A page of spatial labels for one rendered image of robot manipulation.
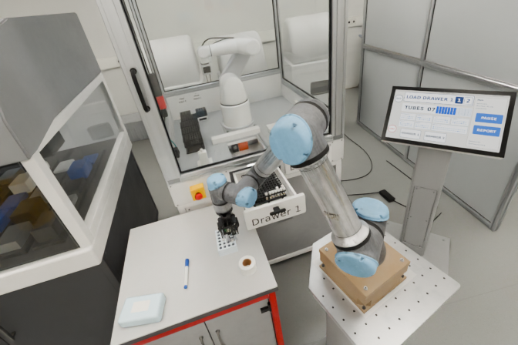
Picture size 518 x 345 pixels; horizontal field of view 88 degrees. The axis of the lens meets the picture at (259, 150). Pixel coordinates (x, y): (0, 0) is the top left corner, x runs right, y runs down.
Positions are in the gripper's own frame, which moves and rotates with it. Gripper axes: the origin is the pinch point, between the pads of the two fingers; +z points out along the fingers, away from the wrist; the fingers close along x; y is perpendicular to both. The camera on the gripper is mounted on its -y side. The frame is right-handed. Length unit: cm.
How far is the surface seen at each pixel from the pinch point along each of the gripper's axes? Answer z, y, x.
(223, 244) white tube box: 1.5, 1.1, -4.4
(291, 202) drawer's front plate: -9.0, -1.5, 29.9
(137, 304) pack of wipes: 0.7, 18.0, -39.1
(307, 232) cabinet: 56, -37, 51
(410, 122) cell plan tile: -24, -20, 104
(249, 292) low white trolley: 5.3, 24.2, 2.0
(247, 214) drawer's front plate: -10.2, -0.7, 9.3
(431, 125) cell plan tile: -23, -13, 110
